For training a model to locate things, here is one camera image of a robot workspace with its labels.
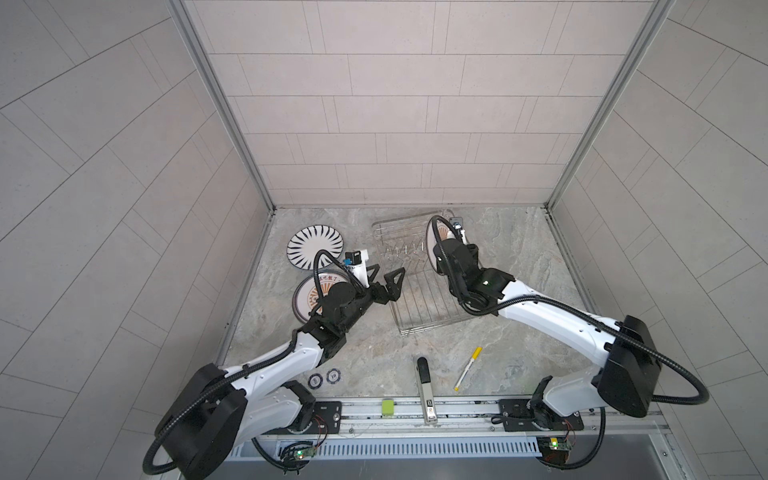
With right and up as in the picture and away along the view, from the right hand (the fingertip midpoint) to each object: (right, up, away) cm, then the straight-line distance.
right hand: (446, 243), depth 80 cm
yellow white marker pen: (+8, -30, +1) cm, 31 cm away
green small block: (-16, -41, -7) cm, 44 cm away
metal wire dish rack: (-4, -18, +11) cm, 21 cm away
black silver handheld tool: (-6, -37, -10) cm, 39 cm away
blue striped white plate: (-45, -1, +24) cm, 51 cm away
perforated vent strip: (-20, -47, -12) cm, 52 cm away
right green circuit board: (+25, -46, -11) cm, 54 cm away
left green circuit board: (-33, -45, -16) cm, 58 cm away
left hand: (-13, -6, -5) cm, 15 cm away
